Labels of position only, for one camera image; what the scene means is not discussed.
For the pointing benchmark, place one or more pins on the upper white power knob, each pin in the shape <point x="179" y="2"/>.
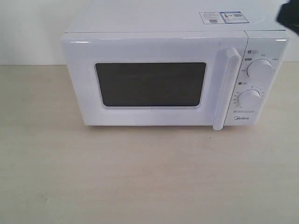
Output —
<point x="260" y="68"/>

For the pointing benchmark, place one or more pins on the printed paper instruction sheet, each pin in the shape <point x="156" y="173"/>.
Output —
<point x="227" y="17"/>

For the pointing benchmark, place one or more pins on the white microwave door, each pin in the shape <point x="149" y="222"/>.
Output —
<point x="154" y="78"/>

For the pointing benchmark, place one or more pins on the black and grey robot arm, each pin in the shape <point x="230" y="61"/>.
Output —
<point x="288" y="15"/>

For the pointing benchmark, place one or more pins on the white Midea microwave oven body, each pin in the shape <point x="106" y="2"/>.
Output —
<point x="266" y="38"/>

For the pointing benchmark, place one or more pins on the lower white timer knob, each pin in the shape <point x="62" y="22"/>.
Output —
<point x="249" y="99"/>

